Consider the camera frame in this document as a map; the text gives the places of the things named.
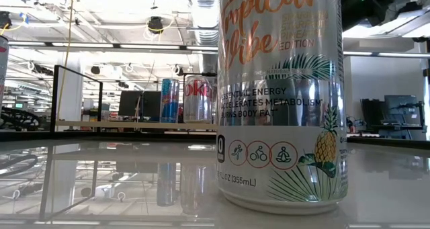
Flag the silver Diet Coke can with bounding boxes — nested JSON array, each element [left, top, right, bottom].
[[183, 75, 214, 124]]

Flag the blue silver Red Bull can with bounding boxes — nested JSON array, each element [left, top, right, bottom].
[[160, 78, 180, 124]]

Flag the Celsius Tropical Vibe can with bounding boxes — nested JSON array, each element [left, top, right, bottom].
[[216, 0, 349, 216]]

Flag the black monitor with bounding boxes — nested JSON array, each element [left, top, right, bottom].
[[142, 90, 162, 118], [118, 90, 143, 118]]

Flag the long ceiling light strip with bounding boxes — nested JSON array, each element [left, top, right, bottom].
[[8, 42, 430, 59]]

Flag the dark desk monitor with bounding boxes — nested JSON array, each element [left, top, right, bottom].
[[384, 95, 418, 116]]

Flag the white Celsius can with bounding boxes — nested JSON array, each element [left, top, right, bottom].
[[0, 35, 10, 113]]

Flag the black ceiling fixture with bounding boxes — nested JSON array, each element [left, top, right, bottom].
[[0, 11, 13, 30]]

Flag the black wire frame tray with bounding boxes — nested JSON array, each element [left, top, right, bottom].
[[50, 64, 218, 134]]

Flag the silver ventilation duct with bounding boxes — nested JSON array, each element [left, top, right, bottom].
[[187, 0, 219, 74]]

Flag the black ceiling camera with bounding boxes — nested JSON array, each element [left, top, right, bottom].
[[147, 16, 165, 34]]

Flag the black aluminium table frame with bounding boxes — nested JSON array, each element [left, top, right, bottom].
[[0, 130, 430, 150]]

